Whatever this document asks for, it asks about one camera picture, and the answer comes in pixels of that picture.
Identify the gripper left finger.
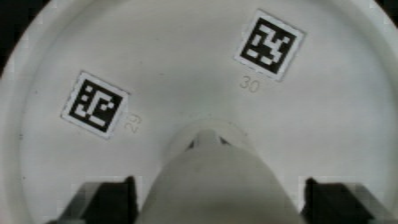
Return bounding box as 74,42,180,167
45,176,138,224

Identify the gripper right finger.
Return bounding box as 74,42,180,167
299,178,390,224

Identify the white cylindrical table leg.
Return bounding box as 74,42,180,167
138,130,305,224

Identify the white round table top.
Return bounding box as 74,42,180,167
0,0,398,224

